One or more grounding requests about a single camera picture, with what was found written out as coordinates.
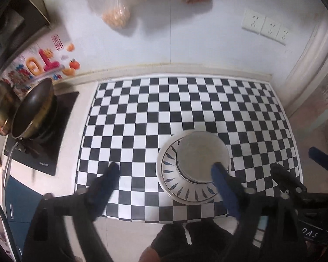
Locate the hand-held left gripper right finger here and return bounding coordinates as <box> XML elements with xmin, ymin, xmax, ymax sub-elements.
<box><xmin>211</xmin><ymin>162</ymin><xmax>308</xmax><ymax>262</ymax></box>

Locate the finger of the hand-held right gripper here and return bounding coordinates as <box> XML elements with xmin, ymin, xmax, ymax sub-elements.
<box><xmin>308</xmin><ymin>147</ymin><xmax>328</xmax><ymax>174</ymax></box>
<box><xmin>270</xmin><ymin>164</ymin><xmax>307</xmax><ymax>197</ymax></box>

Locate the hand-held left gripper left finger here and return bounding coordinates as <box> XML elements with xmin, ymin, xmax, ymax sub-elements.
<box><xmin>22</xmin><ymin>162</ymin><xmax>121</xmax><ymax>262</ymax></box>

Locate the white bowl blue leaf pattern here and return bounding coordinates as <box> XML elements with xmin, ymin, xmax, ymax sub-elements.
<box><xmin>156</xmin><ymin>131</ymin><xmax>230</xmax><ymax>204</ymax></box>

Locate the plain white bowl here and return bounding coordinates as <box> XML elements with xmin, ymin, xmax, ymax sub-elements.
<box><xmin>176</xmin><ymin>131</ymin><xmax>232</xmax><ymax>184</ymax></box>

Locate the person's dark clothing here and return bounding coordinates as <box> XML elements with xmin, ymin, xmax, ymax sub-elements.
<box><xmin>147</xmin><ymin>220</ymin><xmax>244</xmax><ymax>262</ymax></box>

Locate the black and white checkered mat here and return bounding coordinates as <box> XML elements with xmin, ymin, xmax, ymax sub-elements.
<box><xmin>74</xmin><ymin>76</ymin><xmax>304</xmax><ymax>223</ymax></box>

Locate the black induction cooktop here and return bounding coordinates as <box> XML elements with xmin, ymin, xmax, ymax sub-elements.
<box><xmin>4</xmin><ymin>91</ymin><xmax>80</xmax><ymax>176</ymax></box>

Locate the white pipe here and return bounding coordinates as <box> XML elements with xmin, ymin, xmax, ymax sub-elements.
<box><xmin>286</xmin><ymin>19</ymin><xmax>328</xmax><ymax>118</ymax></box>

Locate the blue cabinet front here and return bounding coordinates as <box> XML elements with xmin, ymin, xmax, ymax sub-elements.
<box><xmin>4</xmin><ymin>175</ymin><xmax>44</xmax><ymax>223</ymax></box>

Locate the dark frying pan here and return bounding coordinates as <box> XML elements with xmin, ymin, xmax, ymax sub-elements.
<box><xmin>5</xmin><ymin>78</ymin><xmax>59</xmax><ymax>170</ymax></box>

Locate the metal pot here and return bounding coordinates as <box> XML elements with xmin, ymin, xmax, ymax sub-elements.
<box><xmin>0</xmin><ymin>80</ymin><xmax>17</xmax><ymax>136</ymax></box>

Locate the plastic bag of nuts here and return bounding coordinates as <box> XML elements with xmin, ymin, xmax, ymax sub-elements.
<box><xmin>101</xmin><ymin>0</ymin><xmax>132</xmax><ymax>29</ymax></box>

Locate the range hood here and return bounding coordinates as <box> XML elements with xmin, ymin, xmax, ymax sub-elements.
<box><xmin>0</xmin><ymin>0</ymin><xmax>51</xmax><ymax>80</ymax></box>

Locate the white wall socket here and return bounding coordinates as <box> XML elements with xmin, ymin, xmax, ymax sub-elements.
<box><xmin>242</xmin><ymin>9</ymin><xmax>265</xmax><ymax>33</ymax></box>
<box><xmin>260</xmin><ymin>17</ymin><xmax>280</xmax><ymax>40</ymax></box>
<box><xmin>275</xmin><ymin>25</ymin><xmax>291</xmax><ymax>46</ymax></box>

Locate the colourful wall sticker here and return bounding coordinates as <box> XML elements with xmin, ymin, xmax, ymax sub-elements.
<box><xmin>1</xmin><ymin>33</ymin><xmax>81</xmax><ymax>89</ymax></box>

